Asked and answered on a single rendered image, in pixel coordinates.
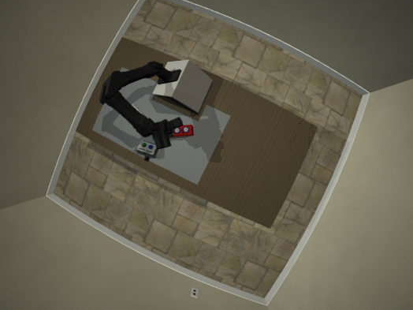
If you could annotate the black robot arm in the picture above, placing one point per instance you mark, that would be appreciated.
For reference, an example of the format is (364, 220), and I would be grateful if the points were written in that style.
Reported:
(143, 125)

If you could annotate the grey control panel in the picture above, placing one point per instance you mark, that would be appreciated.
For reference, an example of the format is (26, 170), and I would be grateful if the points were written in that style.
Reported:
(148, 149)

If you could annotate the grey flat mat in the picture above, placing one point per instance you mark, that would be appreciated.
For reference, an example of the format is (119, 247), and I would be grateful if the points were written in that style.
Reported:
(187, 156)

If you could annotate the red tube rack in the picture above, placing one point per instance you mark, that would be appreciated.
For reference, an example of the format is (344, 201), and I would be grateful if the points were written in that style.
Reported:
(182, 133)

